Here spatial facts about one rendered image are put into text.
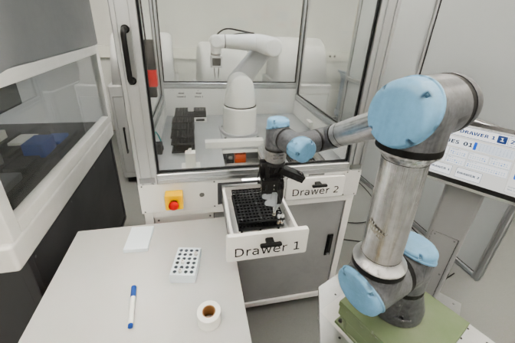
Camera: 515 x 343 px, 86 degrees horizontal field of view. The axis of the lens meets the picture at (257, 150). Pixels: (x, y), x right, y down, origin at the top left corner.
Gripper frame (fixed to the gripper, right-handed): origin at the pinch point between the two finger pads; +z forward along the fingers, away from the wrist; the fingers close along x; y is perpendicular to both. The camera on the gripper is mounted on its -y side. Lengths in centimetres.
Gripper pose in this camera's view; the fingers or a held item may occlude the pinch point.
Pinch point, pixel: (276, 206)
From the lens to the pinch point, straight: 106.6
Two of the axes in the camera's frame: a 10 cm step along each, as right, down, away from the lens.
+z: -0.4, 9.0, 4.2
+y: -9.8, 0.5, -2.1
